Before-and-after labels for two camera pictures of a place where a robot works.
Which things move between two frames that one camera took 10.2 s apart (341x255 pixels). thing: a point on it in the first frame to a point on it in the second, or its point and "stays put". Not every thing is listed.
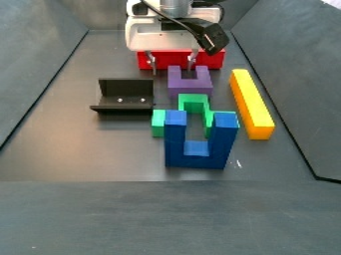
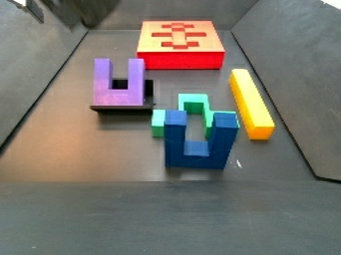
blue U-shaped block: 198,153 stays put
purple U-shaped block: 197,86 to 106,96
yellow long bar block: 251,107 stays put
